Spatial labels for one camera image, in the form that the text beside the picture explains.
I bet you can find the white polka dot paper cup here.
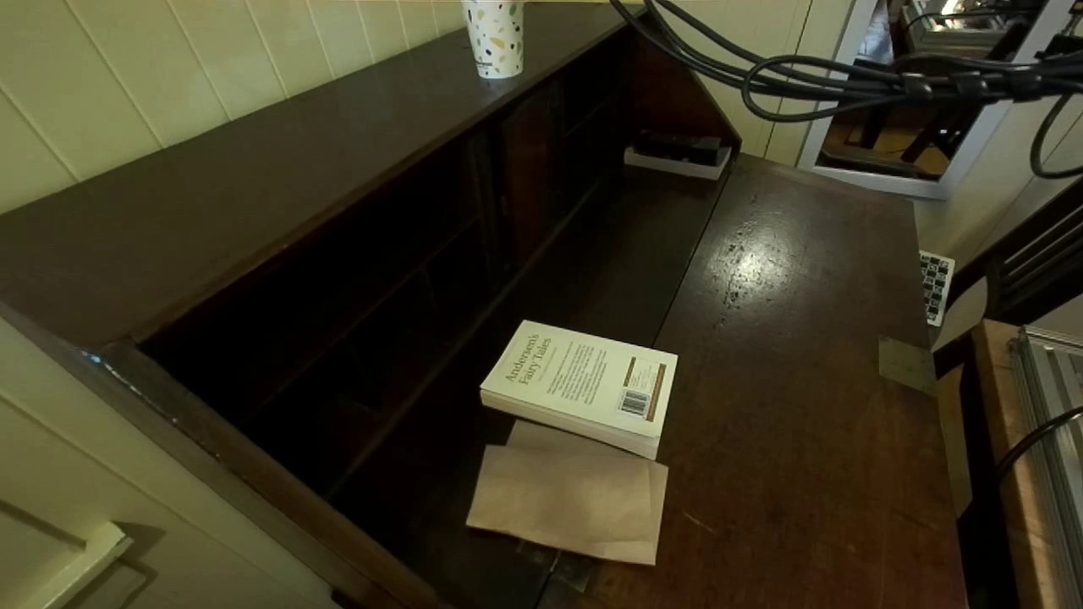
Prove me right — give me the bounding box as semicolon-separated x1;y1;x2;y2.
462;0;525;81

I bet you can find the white paperback book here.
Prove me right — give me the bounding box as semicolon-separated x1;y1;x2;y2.
482;323;678;459

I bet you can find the brown paper envelope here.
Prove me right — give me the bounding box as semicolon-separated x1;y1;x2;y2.
466;422;667;564

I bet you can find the dark wooden secretary desk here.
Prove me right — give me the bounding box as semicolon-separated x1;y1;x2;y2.
0;6;965;609

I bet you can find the small paper note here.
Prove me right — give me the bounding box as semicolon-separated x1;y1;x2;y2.
877;339;933;397

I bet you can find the light wooden side table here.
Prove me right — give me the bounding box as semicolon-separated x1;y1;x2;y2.
974;323;1083;609

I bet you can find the black cable bundle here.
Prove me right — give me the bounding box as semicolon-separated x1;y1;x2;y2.
606;0;1083;184

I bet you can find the black base power cable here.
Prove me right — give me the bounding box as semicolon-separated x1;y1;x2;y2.
991;401;1083;488

